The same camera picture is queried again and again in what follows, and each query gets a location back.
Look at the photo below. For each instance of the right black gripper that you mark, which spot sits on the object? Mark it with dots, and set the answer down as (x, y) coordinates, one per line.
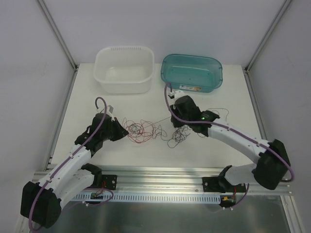
(177, 117)

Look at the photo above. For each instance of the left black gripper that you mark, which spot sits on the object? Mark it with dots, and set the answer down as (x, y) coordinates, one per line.
(114, 129)

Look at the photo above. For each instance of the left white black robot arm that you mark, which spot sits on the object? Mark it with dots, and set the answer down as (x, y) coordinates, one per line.
(43, 201)

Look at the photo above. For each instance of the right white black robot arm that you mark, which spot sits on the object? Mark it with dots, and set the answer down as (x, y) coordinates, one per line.
(269, 160)

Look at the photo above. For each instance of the label sticker on bin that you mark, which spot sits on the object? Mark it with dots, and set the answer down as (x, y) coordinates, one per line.
(189, 88)

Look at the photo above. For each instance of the teal transparent plastic bin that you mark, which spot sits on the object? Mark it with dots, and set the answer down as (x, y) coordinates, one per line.
(191, 70)

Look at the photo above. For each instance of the white plastic tub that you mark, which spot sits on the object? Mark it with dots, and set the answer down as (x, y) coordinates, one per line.
(124, 69)

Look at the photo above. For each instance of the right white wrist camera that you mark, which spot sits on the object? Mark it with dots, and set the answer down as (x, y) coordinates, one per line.
(176, 94)

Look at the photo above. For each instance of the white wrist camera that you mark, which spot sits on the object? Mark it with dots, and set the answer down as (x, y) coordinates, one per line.
(176, 94)
(109, 111)

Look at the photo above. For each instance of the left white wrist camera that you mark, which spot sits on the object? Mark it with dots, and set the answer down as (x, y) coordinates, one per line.
(109, 111)

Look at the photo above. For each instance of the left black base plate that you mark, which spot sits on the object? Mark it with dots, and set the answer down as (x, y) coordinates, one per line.
(109, 182)

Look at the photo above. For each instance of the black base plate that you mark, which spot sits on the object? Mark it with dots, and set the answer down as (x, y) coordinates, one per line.
(213, 184)
(109, 182)

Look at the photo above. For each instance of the aluminium mounting rail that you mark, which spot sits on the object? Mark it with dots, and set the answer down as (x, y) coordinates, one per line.
(133, 179)

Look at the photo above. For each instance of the white slotted cable duct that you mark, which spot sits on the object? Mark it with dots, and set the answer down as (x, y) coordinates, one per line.
(149, 198)

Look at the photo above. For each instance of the left aluminium frame post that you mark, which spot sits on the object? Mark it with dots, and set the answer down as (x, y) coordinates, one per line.
(49, 18)

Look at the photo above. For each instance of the aluminium frame post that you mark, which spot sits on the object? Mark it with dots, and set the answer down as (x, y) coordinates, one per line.
(49, 18)
(273, 25)

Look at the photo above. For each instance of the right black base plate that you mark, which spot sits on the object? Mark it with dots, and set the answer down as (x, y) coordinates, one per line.
(213, 184)

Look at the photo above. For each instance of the right aluminium frame post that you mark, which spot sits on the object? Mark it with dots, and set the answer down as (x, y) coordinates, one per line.
(273, 25)

